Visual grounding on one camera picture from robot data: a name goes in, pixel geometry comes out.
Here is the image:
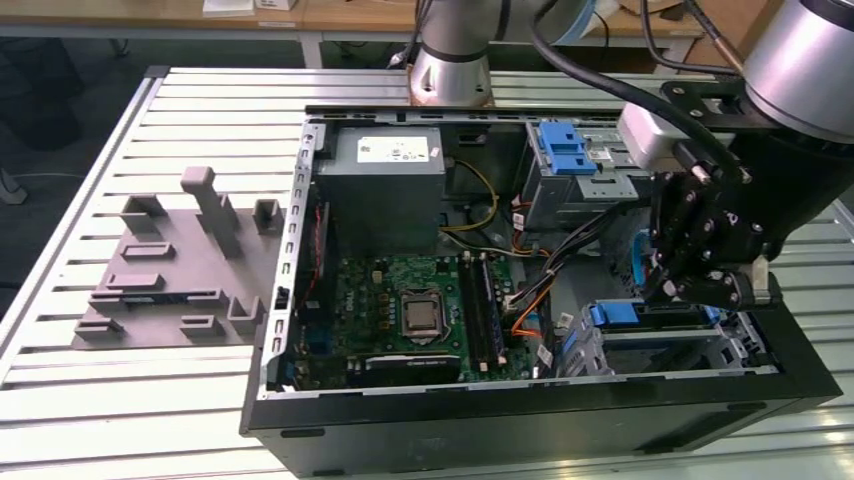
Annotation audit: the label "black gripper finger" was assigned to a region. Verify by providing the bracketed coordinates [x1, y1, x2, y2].
[692, 257, 782, 311]
[643, 169, 726, 304]

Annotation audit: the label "hard disk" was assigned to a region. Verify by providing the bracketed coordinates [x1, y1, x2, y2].
[559, 298, 722, 377]

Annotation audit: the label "silver disk bay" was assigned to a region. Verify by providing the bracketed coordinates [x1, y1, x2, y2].
[579, 299, 766, 376]

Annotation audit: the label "silver drive cage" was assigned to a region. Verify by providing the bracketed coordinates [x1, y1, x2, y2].
[519, 119, 659, 231]

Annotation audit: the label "blue drive latch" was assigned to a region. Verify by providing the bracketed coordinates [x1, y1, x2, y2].
[539, 122, 599, 176]

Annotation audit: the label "installed RAM stick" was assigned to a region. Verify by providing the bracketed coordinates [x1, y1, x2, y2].
[479, 253, 510, 369]

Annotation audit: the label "wooden cabinet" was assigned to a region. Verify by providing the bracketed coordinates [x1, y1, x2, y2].
[679, 0, 786, 76]

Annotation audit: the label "black RAM slot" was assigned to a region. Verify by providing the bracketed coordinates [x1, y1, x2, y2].
[461, 253, 488, 371]

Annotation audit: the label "brown cardboard piece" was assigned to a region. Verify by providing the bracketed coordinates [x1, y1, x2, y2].
[616, 0, 688, 21]

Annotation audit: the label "silver CPU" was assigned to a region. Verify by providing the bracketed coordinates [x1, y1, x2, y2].
[403, 299, 443, 334]

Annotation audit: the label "green motherboard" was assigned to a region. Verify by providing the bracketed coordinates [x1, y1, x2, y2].
[292, 252, 535, 389]

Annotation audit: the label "CPU socket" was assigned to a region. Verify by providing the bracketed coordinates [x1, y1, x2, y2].
[396, 287, 452, 347]

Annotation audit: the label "grey power supply unit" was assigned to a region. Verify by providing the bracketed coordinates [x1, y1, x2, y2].
[312, 124, 447, 256]

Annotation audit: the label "black open PC case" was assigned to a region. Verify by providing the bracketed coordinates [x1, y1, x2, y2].
[237, 103, 843, 479]

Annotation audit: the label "black graphics card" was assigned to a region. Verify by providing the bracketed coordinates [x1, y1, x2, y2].
[345, 352, 463, 389]

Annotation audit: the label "grey parts rack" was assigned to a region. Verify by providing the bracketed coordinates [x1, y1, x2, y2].
[72, 167, 288, 354]

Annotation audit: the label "wooden desk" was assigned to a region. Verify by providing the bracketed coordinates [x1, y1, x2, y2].
[0, 0, 708, 69]

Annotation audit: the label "grey stand foot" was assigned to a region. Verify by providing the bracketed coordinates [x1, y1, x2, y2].
[0, 167, 28, 206]

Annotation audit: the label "blue wire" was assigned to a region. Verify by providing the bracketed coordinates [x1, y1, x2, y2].
[630, 229, 662, 301]

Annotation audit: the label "black cable bundle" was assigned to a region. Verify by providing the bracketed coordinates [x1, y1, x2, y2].
[510, 207, 628, 321]

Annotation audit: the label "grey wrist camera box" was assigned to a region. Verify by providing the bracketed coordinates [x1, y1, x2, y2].
[616, 107, 682, 169]

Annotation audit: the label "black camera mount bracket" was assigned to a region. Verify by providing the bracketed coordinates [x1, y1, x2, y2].
[659, 79, 755, 132]

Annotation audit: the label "yellow wires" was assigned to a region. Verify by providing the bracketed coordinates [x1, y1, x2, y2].
[439, 159, 502, 234]

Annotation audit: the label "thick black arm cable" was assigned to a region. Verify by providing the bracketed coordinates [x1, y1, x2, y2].
[530, 0, 752, 181]

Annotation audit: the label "orange wire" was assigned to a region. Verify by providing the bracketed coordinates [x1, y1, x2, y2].
[510, 309, 555, 341]

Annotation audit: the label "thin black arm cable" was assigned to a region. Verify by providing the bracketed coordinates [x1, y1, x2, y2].
[639, 0, 739, 79]

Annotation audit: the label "black cable with metal plug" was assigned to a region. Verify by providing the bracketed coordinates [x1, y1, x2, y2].
[384, 0, 432, 70]

